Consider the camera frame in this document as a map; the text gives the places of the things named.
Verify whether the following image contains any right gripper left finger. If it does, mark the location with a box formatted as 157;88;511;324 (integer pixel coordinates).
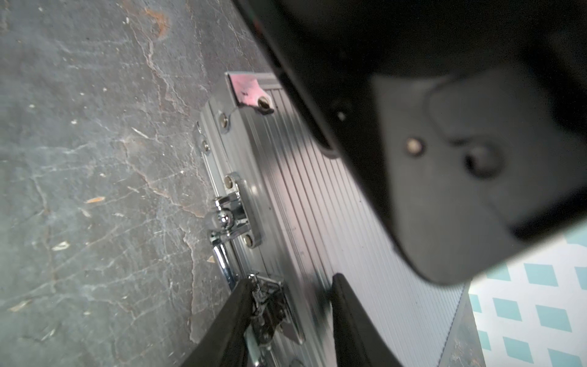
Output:
181;279;253;367

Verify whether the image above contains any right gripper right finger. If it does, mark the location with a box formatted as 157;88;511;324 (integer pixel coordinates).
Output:
331;273;400;366

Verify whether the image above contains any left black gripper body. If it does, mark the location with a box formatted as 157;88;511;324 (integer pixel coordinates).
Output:
235;1;586;285

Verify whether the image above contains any silver aluminium poker case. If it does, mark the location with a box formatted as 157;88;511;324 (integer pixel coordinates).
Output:
197;72;465;366

